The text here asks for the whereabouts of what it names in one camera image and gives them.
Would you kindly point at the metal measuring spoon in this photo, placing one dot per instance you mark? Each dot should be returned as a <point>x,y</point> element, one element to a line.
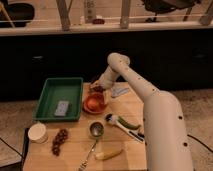
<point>96,130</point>

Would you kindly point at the red grape bunch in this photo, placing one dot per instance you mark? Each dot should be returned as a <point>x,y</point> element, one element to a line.
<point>59,139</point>

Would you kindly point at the green plastic tray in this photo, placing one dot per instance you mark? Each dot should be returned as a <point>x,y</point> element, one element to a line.
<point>56,90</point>

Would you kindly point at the white paper cup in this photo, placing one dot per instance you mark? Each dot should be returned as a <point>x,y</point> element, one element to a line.
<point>38,133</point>

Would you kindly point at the light blue cloth piece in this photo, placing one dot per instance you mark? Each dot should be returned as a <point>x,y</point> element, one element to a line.
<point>118,91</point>

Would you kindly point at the green chili pepper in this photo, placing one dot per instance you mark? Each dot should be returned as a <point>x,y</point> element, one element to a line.
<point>128,125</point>

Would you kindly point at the black office chair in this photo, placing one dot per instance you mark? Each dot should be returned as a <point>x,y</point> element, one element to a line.
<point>168,6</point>

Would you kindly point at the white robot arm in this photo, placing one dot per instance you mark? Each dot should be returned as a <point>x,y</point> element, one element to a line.
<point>167,147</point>

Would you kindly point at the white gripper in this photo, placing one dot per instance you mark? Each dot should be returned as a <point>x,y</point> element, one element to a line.
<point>106,80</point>

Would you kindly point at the grey sponge block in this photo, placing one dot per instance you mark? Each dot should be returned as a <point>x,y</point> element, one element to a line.
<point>62,108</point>

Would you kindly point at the yellow corn cob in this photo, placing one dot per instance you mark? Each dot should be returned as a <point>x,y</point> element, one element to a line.
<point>105,155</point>

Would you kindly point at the black chair left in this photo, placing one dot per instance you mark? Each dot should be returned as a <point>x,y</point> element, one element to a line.
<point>19,14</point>

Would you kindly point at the red bowl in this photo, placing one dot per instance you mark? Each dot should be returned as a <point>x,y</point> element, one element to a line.
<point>100,97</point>

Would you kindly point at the red apple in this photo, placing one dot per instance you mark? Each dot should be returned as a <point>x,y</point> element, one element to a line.
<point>93,104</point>

